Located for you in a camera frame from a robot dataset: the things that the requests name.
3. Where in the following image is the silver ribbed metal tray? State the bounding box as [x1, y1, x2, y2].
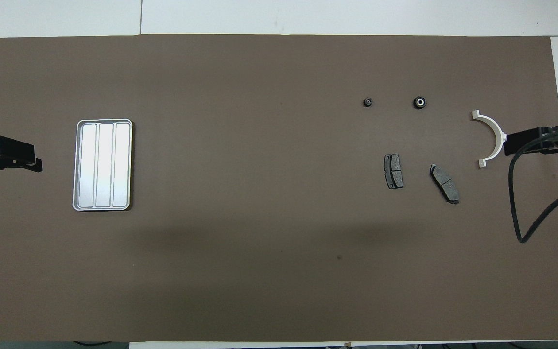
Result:
[72, 118, 133, 212]

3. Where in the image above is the angled dark grey brake pad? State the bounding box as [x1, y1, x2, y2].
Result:
[429, 164, 460, 205]

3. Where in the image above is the rectangular dark grey brake pad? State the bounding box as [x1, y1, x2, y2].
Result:
[384, 154, 404, 190]

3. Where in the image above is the brown paper table mat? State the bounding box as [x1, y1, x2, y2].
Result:
[0, 34, 558, 343]

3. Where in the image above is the white semicircular plastic bracket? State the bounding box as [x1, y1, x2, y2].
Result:
[471, 110, 508, 169]

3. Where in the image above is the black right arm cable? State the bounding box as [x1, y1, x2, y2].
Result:
[510, 125, 558, 244]

